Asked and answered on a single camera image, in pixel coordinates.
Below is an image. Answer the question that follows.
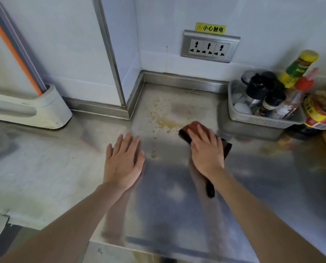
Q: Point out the white lid jar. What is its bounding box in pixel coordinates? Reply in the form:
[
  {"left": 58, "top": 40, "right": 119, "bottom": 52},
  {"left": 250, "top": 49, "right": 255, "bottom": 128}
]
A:
[{"left": 233, "top": 102, "right": 253, "bottom": 115}]

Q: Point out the yellow cap sauce bottle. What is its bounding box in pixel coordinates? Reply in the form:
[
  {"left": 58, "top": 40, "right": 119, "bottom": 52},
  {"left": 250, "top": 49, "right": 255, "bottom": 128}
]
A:
[{"left": 277, "top": 50, "right": 320, "bottom": 89}]

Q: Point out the person's right forearm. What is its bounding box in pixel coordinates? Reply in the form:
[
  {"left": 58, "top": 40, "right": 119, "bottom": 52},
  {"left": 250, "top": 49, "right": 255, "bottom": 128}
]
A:
[{"left": 206, "top": 168, "right": 326, "bottom": 263}]

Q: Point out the white plastic basket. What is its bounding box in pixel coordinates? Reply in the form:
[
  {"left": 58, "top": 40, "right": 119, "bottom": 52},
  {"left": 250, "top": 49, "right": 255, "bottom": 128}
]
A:
[{"left": 228, "top": 79, "right": 307, "bottom": 129}]

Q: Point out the white appliance with orange stripe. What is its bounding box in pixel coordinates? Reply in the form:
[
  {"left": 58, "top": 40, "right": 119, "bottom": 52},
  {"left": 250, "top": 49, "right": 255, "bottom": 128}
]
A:
[{"left": 0, "top": 0, "right": 73, "bottom": 130}]

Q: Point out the small black cap spice bottle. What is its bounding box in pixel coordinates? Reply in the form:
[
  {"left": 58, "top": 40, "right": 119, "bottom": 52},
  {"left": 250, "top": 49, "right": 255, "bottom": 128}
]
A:
[{"left": 257, "top": 91, "right": 287, "bottom": 117}]

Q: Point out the dark red cleaning cloth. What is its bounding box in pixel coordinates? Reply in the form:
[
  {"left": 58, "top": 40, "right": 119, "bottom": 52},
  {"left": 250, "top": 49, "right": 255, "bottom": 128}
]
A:
[{"left": 178, "top": 121, "right": 233, "bottom": 199}]

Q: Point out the glass shaker with steel lid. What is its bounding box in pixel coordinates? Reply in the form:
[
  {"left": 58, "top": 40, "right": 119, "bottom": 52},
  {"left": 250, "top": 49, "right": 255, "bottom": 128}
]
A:
[{"left": 240, "top": 70, "right": 256, "bottom": 89}]

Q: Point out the yellow warning sticker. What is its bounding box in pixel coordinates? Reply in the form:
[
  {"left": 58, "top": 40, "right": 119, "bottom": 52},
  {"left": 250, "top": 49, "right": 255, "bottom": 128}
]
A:
[{"left": 195, "top": 22, "right": 226, "bottom": 35}]

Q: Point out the steel triple wall socket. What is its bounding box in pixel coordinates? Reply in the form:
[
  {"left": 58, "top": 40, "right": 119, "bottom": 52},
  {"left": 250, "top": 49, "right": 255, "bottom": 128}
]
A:
[{"left": 181, "top": 30, "right": 241, "bottom": 63}]

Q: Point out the jar with yellow red label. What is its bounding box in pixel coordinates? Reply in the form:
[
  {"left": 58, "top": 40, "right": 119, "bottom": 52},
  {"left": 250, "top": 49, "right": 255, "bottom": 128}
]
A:
[{"left": 303, "top": 81, "right": 326, "bottom": 131}]

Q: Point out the red cap sauce bottle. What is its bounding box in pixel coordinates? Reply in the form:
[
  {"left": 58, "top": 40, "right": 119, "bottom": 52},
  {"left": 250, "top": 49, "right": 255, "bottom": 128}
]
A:
[{"left": 270, "top": 76, "right": 315, "bottom": 120}]

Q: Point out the person's right hand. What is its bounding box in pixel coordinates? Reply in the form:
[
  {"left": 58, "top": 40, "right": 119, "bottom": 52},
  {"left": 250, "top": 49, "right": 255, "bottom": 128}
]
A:
[{"left": 187, "top": 124, "right": 225, "bottom": 179}]

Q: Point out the person's left hand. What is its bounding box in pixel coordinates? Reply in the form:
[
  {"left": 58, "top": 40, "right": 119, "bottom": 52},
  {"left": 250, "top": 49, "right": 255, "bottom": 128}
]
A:
[{"left": 103, "top": 132, "right": 145, "bottom": 191}]

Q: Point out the person's left forearm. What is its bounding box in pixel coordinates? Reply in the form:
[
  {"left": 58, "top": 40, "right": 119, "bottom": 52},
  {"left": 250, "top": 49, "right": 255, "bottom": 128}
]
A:
[{"left": 0, "top": 183, "right": 128, "bottom": 263}]

